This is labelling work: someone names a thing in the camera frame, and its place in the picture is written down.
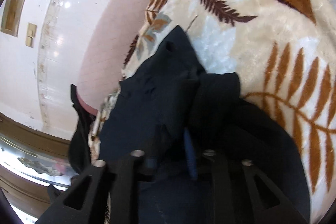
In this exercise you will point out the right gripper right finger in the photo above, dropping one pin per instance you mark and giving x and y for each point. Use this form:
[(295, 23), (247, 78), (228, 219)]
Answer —
[(251, 180)]

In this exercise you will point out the navy blue shirt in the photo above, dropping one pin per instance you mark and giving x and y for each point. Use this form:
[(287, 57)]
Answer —
[(171, 88)]

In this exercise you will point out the black garment on bed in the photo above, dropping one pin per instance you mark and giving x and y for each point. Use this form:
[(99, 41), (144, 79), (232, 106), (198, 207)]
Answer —
[(79, 155)]

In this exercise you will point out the cream leaf-print blanket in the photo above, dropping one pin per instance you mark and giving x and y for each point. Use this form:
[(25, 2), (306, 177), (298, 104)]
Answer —
[(283, 52)]

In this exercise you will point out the wall switch plate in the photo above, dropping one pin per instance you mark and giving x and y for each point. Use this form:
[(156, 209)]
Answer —
[(30, 35)]

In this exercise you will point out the framed wall panel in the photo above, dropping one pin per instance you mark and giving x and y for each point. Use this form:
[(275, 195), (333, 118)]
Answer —
[(11, 17)]

